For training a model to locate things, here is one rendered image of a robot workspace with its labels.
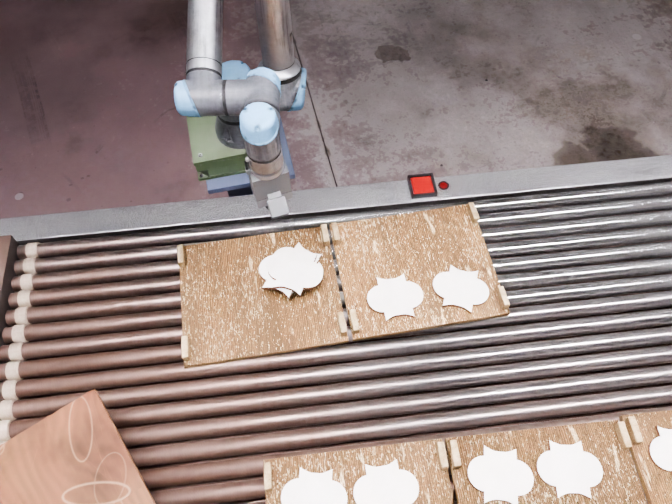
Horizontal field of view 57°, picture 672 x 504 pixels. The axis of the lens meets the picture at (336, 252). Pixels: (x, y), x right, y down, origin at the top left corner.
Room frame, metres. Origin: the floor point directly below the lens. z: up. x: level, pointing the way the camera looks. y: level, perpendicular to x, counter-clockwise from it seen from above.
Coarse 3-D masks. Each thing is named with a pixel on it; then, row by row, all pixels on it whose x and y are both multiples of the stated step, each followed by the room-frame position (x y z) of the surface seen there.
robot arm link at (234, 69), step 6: (234, 60) 1.31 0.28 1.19; (222, 66) 1.30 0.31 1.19; (228, 66) 1.29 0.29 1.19; (234, 66) 1.29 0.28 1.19; (240, 66) 1.29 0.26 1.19; (246, 66) 1.29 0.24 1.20; (222, 72) 1.27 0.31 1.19; (228, 72) 1.27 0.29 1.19; (234, 72) 1.27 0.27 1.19; (240, 72) 1.27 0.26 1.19; (246, 72) 1.26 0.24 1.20; (222, 78) 1.25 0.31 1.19; (228, 78) 1.25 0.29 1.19; (234, 78) 1.25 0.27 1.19; (240, 78) 1.24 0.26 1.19; (228, 120) 1.21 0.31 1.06; (234, 120) 1.21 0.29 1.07
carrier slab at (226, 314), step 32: (192, 256) 0.84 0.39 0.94; (224, 256) 0.84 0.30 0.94; (256, 256) 0.84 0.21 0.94; (192, 288) 0.74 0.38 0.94; (224, 288) 0.74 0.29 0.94; (256, 288) 0.74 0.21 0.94; (320, 288) 0.74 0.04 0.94; (192, 320) 0.65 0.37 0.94; (224, 320) 0.65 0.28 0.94; (256, 320) 0.65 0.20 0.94; (288, 320) 0.65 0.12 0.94; (320, 320) 0.65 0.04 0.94; (192, 352) 0.57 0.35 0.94; (224, 352) 0.57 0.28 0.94; (256, 352) 0.57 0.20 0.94
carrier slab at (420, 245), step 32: (352, 224) 0.94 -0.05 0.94; (384, 224) 0.94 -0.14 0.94; (416, 224) 0.94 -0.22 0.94; (448, 224) 0.94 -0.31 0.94; (352, 256) 0.84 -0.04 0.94; (384, 256) 0.84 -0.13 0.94; (416, 256) 0.84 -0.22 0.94; (448, 256) 0.84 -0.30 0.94; (480, 256) 0.84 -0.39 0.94; (352, 288) 0.74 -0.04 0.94; (384, 320) 0.65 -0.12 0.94; (416, 320) 0.65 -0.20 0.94; (448, 320) 0.65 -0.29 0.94
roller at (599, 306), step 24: (528, 312) 0.68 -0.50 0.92; (552, 312) 0.68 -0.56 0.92; (576, 312) 0.68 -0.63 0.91; (600, 312) 0.69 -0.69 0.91; (384, 336) 0.62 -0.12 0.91; (48, 360) 0.55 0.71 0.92; (72, 360) 0.55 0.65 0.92; (96, 360) 0.55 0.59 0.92; (120, 360) 0.55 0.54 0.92; (144, 360) 0.55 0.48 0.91; (168, 360) 0.56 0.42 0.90
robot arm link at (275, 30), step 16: (256, 0) 1.28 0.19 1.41; (272, 0) 1.26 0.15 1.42; (288, 0) 1.29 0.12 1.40; (272, 16) 1.26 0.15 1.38; (288, 16) 1.28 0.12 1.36; (272, 32) 1.25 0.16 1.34; (288, 32) 1.27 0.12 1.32; (272, 48) 1.25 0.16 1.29; (288, 48) 1.26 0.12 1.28; (272, 64) 1.24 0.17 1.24; (288, 64) 1.25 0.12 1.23; (288, 80) 1.23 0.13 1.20; (304, 80) 1.25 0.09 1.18; (288, 96) 1.22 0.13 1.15; (304, 96) 1.22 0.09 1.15
